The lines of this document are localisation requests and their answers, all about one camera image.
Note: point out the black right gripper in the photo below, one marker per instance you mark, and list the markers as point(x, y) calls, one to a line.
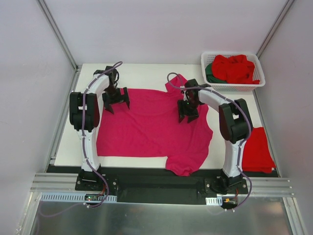
point(188, 111)

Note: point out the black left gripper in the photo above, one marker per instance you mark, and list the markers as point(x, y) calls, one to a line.
point(115, 98)

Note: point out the pink t shirt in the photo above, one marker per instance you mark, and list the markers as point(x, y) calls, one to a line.
point(150, 127)

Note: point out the white plastic laundry basket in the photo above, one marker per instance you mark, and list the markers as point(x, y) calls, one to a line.
point(208, 57)

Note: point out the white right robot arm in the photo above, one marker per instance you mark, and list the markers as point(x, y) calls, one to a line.
point(235, 127)

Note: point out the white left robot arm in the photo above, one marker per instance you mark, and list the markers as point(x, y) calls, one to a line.
point(85, 112)

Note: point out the green t shirt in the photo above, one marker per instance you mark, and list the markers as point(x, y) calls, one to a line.
point(210, 77)

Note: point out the red crumpled t shirt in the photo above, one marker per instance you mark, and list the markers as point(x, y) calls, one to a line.
point(234, 69)

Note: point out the folded red t shirt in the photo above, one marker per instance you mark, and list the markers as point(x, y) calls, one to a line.
point(256, 156)

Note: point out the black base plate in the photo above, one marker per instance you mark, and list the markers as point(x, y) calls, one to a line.
point(160, 186)

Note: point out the aluminium frame rail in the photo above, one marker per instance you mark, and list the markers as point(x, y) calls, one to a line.
point(253, 187)

